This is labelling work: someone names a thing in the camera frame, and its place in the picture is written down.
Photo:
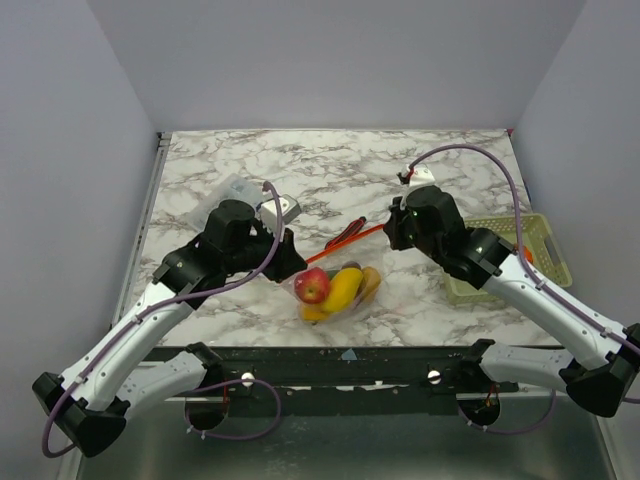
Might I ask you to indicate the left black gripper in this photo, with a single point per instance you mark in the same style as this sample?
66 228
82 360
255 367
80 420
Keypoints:
287 261

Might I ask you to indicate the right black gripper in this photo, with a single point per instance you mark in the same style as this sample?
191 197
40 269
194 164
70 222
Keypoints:
395 230

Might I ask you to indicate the red toy apple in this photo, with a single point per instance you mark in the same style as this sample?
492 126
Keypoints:
312 286

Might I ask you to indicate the clear zip top bag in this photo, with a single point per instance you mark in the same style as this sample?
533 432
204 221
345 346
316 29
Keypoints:
367 248

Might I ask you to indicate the yellow toy mango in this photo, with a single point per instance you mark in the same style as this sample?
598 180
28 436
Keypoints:
343 290

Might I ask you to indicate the dark brown toy mushroom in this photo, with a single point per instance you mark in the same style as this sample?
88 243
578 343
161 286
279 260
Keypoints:
351 265

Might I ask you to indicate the yellow toy bell pepper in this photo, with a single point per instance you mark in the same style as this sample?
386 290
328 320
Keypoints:
313 315

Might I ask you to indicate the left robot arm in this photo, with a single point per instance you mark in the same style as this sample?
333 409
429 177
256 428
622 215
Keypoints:
92 400

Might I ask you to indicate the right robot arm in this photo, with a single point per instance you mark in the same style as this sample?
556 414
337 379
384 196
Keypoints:
598 359

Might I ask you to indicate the red black utility knife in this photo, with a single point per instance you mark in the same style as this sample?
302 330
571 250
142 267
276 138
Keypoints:
353 228

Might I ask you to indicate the orange toy pumpkin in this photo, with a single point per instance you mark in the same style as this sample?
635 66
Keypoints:
528 254

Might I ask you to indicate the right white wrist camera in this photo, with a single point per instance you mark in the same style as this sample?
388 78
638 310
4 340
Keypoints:
416 177

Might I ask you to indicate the black mounting rail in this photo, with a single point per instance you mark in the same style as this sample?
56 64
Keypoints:
261 382

